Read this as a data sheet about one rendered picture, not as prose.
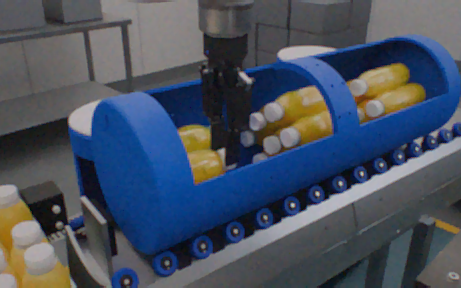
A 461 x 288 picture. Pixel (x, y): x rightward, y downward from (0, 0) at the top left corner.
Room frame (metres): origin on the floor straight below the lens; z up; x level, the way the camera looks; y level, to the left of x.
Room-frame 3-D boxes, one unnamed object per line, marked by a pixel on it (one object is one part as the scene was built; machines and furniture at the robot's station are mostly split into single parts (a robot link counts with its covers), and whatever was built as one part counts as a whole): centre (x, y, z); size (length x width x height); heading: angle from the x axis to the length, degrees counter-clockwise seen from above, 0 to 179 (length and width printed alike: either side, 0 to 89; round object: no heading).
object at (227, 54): (0.74, 0.00, 1.29); 0.08 x 0.07 x 0.09; 37
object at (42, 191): (0.78, 0.38, 0.95); 0.10 x 0.07 x 0.10; 37
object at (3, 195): (0.66, 0.38, 1.07); 0.04 x 0.04 x 0.02
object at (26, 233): (0.55, 0.30, 1.07); 0.04 x 0.04 x 0.02
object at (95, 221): (0.64, 0.23, 0.99); 0.10 x 0.02 x 0.12; 37
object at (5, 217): (0.66, 0.38, 0.98); 0.07 x 0.07 x 0.16
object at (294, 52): (1.78, -0.35, 1.03); 0.28 x 0.28 x 0.01
